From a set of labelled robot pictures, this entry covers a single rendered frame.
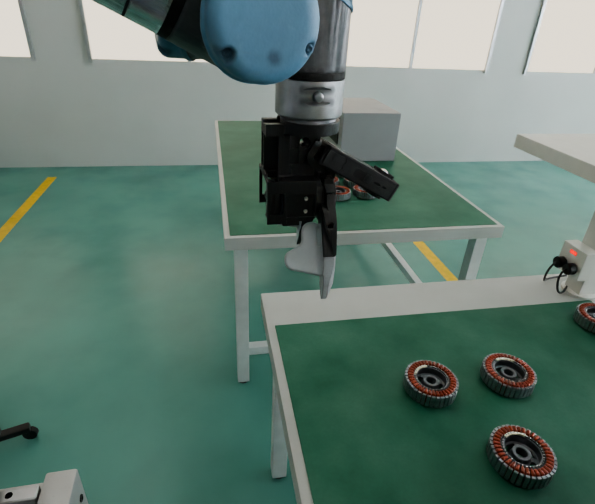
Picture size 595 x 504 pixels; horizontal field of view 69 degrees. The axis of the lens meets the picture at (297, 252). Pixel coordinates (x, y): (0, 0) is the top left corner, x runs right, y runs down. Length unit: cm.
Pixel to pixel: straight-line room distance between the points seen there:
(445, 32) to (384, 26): 65
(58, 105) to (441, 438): 442
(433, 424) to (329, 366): 25
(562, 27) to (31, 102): 534
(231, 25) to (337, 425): 77
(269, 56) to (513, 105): 543
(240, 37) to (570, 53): 571
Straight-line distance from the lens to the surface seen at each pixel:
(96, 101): 472
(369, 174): 53
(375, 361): 106
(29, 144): 499
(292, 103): 47
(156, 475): 180
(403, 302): 128
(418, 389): 98
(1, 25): 483
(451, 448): 94
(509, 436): 96
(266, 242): 156
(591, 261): 147
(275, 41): 30
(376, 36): 481
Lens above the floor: 146
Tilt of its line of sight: 29 degrees down
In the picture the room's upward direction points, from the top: 3 degrees clockwise
